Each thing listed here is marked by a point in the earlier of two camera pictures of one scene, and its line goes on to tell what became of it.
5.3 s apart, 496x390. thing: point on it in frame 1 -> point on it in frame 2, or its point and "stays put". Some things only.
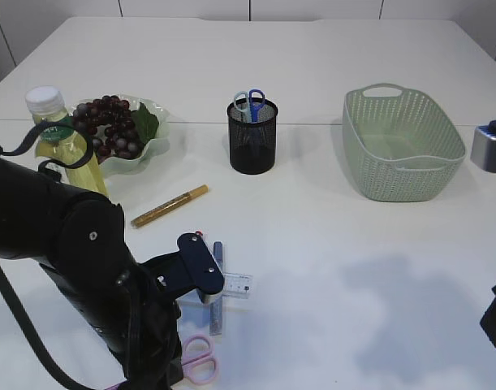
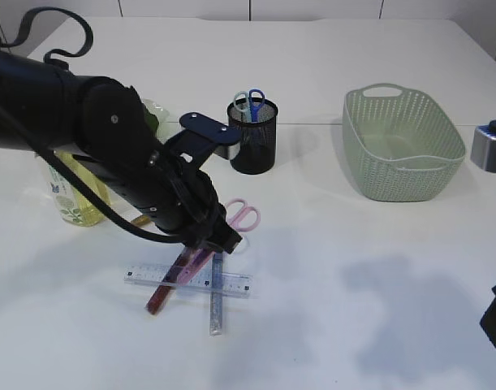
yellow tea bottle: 62,143 -> 75,205
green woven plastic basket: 401,145 stays put
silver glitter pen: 216,305 stays put
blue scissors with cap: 249,103 stays put
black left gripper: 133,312 -> 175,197
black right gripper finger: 494,320 stays put
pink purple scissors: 198,358 -> 243,216
